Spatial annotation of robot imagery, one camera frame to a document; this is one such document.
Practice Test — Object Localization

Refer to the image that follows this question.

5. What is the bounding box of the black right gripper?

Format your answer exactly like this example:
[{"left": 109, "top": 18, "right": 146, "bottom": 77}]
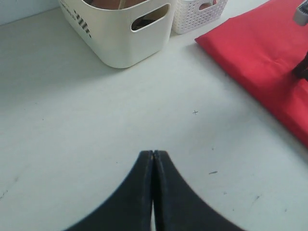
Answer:
[{"left": 292, "top": 53, "right": 308, "bottom": 79}]

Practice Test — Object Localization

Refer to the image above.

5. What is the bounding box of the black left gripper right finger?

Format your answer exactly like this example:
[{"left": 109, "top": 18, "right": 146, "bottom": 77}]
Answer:
[{"left": 153, "top": 151, "right": 242, "bottom": 231}]

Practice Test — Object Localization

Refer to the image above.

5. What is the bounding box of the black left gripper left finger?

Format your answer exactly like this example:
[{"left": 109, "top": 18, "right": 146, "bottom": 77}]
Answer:
[{"left": 67, "top": 151, "right": 154, "bottom": 231}]

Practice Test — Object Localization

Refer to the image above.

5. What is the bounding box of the red table cloth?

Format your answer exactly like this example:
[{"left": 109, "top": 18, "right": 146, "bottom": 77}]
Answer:
[{"left": 196, "top": 0, "right": 308, "bottom": 145}]

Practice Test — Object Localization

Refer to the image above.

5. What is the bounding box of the brown wooden plate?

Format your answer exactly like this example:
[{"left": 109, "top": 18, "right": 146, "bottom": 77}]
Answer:
[{"left": 85, "top": 0, "right": 170, "bottom": 31}]

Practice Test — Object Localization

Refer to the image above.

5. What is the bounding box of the white perforated plastic basket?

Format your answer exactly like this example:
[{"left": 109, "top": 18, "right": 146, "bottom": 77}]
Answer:
[{"left": 172, "top": 0, "right": 228, "bottom": 34}]

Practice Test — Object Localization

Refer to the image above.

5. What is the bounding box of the large cream plastic bin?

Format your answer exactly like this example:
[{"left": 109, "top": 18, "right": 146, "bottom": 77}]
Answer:
[{"left": 59, "top": 0, "right": 176, "bottom": 68}]

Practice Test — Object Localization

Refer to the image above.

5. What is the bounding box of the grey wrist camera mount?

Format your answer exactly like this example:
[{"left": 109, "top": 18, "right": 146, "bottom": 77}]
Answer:
[{"left": 293, "top": 0, "right": 308, "bottom": 26}]

